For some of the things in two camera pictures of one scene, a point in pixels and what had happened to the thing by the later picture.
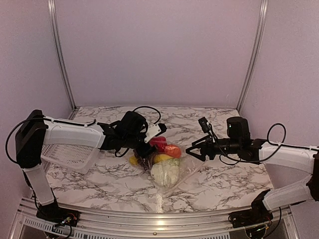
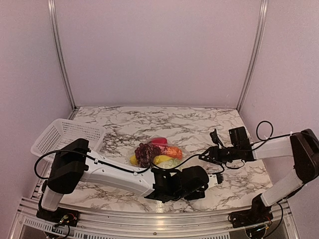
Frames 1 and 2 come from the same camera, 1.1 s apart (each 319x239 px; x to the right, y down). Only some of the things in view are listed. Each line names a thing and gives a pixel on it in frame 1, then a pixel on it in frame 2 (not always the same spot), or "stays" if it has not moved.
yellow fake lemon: x=161 y=157 stays
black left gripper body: x=131 y=141 → x=180 y=194
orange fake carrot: x=173 y=151 stays
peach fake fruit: x=133 y=160 stays
